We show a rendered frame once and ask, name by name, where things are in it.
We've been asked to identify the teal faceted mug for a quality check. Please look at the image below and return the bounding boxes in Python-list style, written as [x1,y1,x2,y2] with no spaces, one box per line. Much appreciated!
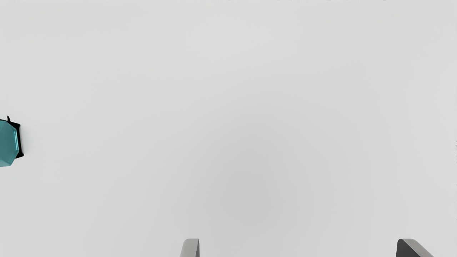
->
[0,120,20,167]

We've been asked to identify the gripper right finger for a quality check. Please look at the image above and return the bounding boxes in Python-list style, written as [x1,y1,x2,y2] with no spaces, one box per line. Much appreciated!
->
[396,238,435,257]

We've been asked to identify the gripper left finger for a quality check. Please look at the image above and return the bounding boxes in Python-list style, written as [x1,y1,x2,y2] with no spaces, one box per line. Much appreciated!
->
[180,238,200,257]

